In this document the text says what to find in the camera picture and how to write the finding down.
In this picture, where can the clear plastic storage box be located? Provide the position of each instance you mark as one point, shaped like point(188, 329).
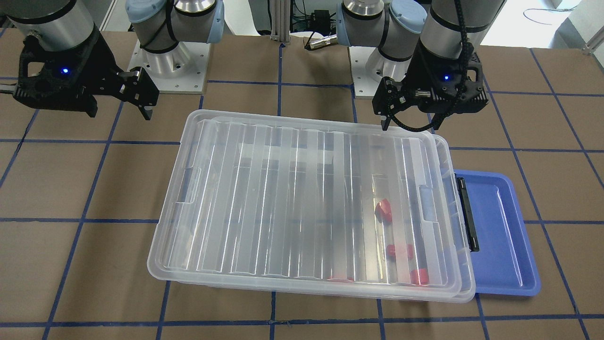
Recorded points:
point(453, 226)

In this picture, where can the blue plastic tray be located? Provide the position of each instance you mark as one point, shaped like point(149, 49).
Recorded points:
point(505, 263)

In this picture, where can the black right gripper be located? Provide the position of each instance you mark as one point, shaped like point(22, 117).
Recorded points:
point(103, 60)

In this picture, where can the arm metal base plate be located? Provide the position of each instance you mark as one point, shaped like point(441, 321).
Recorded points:
point(180, 71)
point(368, 67)

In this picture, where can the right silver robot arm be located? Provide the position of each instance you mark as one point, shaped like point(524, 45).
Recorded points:
point(160, 25)

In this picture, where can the black box latch handle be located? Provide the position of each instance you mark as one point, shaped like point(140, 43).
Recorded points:
point(468, 216)

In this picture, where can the clear plastic box lid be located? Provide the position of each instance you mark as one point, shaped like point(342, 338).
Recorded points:
point(302, 198)

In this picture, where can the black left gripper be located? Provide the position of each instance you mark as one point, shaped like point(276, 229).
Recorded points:
point(418, 72)

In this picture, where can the red toy block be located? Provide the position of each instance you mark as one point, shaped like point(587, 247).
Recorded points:
point(339, 279)
point(383, 211)
point(419, 277)
point(393, 252)

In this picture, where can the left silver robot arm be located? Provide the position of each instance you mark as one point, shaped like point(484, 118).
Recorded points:
point(397, 28)

